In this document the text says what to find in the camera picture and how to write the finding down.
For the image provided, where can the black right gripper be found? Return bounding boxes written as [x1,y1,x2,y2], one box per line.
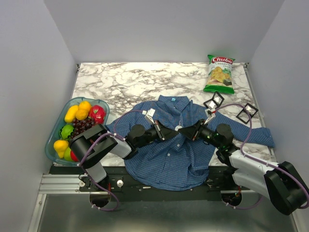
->
[178,119,222,149]

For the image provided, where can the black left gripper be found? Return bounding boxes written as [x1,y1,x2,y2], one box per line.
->
[136,120,179,148]

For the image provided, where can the blue checked shirt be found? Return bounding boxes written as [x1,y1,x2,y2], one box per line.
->
[105,95,276,192]

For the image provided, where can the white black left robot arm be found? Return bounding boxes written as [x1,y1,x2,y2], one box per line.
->
[69,120,179,191]

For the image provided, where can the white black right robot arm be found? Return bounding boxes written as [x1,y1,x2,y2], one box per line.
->
[178,119,309,215]

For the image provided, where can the green cassava chips bag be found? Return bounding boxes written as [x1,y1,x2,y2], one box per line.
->
[203,55,235,94]

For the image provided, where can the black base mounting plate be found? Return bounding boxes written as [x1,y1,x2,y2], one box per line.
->
[78,166,242,202]

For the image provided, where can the dark purple grapes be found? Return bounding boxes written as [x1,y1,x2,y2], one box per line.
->
[70,118,96,139]

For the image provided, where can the orange fruit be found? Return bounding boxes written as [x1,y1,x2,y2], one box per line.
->
[78,101,92,112]
[75,109,89,121]

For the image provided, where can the teal plastic fruit basket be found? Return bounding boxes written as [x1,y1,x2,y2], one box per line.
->
[44,96,111,167]

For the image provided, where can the yellow mango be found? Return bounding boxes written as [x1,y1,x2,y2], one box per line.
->
[64,105,79,123]

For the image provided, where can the green apple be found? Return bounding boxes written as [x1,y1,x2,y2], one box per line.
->
[63,147,73,161]

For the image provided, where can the yellow pear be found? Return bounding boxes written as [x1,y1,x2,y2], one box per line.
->
[53,140,69,159]

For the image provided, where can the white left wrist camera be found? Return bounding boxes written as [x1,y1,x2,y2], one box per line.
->
[142,108,155,125]

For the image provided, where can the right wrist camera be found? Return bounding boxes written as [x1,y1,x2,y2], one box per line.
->
[204,108,216,125]

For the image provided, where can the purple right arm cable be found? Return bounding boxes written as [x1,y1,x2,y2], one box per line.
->
[212,103,309,210]

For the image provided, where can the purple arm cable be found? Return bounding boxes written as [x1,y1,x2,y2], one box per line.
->
[78,109,148,212]
[212,103,309,210]

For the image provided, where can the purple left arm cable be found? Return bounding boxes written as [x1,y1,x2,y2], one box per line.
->
[78,109,148,212]

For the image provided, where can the aluminium frame rail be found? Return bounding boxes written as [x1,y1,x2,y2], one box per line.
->
[38,174,85,194]

